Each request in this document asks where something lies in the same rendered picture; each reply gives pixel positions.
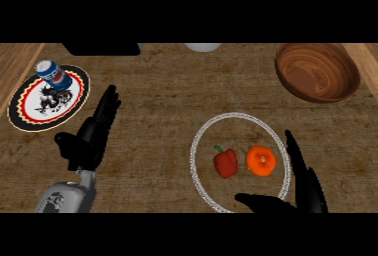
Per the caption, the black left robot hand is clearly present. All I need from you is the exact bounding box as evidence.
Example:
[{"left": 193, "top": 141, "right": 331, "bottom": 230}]
[{"left": 53, "top": 84, "right": 122, "bottom": 173}]

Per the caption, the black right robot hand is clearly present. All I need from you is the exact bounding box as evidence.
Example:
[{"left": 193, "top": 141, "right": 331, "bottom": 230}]
[{"left": 233, "top": 129, "right": 329, "bottom": 214}]

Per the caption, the brown wooden bowl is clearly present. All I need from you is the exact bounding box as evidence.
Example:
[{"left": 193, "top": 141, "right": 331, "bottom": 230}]
[{"left": 273, "top": 43, "right": 362, "bottom": 104}]

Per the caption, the white round object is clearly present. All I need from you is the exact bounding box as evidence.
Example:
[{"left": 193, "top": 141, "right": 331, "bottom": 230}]
[{"left": 183, "top": 43, "right": 223, "bottom": 53}]

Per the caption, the orange squash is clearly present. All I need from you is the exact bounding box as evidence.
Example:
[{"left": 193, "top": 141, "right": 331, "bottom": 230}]
[{"left": 243, "top": 145, "right": 277, "bottom": 178}]

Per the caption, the red bell pepper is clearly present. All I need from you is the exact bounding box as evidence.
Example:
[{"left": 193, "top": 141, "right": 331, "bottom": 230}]
[{"left": 211, "top": 144, "right": 239, "bottom": 180}]

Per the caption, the blue soda can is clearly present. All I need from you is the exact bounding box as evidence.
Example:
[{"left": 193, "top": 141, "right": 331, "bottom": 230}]
[{"left": 34, "top": 59, "right": 74, "bottom": 92}]

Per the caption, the black appliance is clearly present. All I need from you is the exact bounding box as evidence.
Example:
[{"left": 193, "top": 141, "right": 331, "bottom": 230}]
[{"left": 60, "top": 43, "right": 142, "bottom": 57}]

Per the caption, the black patterned round plate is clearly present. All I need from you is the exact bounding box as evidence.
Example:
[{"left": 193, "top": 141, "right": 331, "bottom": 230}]
[{"left": 6, "top": 64, "right": 91, "bottom": 133}]

